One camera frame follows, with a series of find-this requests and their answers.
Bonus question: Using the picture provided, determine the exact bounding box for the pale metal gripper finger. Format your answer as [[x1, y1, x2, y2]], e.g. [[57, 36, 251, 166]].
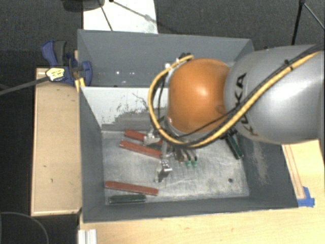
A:
[[153, 160, 174, 183], [143, 133, 164, 146]]

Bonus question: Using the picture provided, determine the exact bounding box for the red-brown flat block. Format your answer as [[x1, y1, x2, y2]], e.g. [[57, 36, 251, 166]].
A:
[[119, 139, 163, 160], [104, 180, 159, 197], [124, 129, 164, 146]]

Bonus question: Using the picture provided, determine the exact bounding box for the grey metal bin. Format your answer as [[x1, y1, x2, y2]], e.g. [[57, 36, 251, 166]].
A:
[[77, 28, 299, 223]]

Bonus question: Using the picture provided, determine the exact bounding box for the dark green flat block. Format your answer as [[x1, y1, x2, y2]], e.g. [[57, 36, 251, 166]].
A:
[[225, 133, 245, 160], [108, 194, 148, 205]]

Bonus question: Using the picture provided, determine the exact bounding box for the pale wood board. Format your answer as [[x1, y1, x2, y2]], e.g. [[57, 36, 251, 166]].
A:
[[30, 68, 83, 217]]

